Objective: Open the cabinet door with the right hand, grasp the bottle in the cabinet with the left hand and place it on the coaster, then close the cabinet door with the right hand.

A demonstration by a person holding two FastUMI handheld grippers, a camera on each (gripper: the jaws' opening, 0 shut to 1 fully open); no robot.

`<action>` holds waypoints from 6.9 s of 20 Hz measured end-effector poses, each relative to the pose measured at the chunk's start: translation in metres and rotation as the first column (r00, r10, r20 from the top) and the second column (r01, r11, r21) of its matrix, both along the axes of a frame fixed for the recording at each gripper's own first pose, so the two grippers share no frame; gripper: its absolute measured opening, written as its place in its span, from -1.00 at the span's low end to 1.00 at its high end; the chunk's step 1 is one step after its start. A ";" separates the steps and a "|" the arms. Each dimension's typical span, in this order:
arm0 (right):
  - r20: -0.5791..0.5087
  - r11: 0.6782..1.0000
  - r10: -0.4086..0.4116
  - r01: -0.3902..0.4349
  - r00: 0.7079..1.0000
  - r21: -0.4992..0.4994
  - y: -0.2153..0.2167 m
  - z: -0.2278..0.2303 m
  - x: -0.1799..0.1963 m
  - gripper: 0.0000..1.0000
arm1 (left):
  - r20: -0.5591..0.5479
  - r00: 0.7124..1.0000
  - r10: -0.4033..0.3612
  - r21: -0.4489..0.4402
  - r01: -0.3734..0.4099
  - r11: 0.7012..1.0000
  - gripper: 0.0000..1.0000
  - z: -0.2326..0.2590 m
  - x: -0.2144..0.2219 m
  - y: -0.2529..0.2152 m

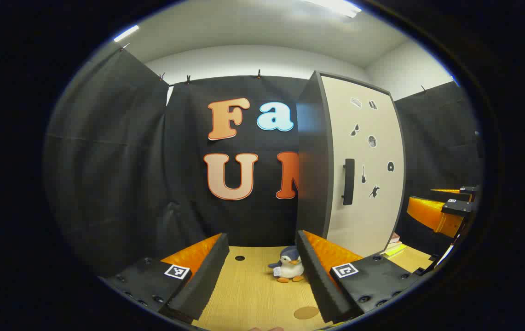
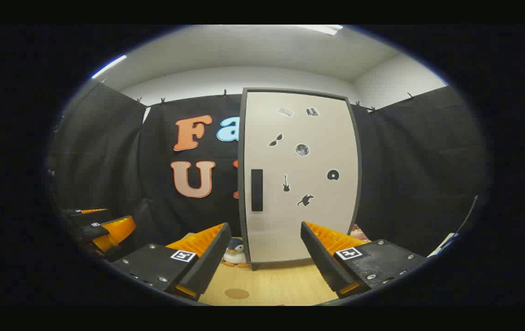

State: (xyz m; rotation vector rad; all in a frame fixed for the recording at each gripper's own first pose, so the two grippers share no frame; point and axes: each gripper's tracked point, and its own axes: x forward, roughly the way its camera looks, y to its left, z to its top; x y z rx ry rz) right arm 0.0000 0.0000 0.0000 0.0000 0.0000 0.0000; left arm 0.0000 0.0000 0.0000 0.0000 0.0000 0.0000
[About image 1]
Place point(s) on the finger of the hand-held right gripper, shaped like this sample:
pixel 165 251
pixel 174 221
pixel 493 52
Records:
pixel 467 191
pixel 428 214

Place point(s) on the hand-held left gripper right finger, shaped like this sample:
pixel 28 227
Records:
pixel 317 276

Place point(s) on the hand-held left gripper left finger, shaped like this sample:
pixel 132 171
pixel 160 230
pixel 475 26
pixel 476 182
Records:
pixel 207 276

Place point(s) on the round brown coaster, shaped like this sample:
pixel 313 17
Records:
pixel 306 313

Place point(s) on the white cabinet door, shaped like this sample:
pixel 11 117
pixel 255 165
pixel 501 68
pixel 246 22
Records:
pixel 368 220

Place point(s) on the penguin plush toy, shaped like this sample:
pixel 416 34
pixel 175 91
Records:
pixel 290 269

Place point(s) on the pink book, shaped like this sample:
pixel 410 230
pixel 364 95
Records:
pixel 395 237

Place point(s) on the black backdrop cloth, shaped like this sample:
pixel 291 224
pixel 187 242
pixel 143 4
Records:
pixel 188 211

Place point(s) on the ceiling light strip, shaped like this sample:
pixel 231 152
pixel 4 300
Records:
pixel 336 7
pixel 126 33

